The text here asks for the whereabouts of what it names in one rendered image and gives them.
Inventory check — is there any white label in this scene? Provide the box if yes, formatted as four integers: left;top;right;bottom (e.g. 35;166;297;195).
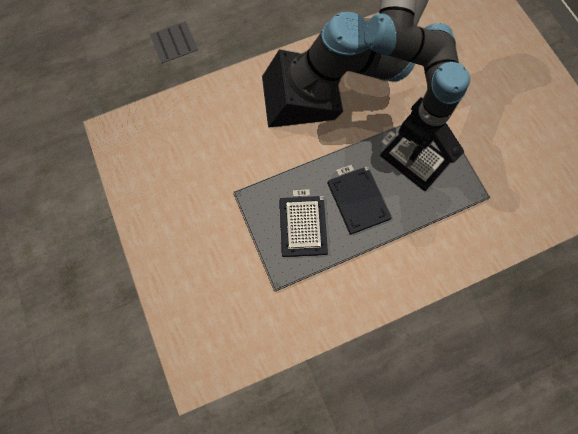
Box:
381;131;396;145
337;165;354;176
293;189;310;197

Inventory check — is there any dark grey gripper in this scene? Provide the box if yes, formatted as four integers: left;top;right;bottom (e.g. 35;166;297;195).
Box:
398;97;444;168

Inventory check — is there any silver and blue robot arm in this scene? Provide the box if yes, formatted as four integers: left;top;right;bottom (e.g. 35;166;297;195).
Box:
287;0;470;163

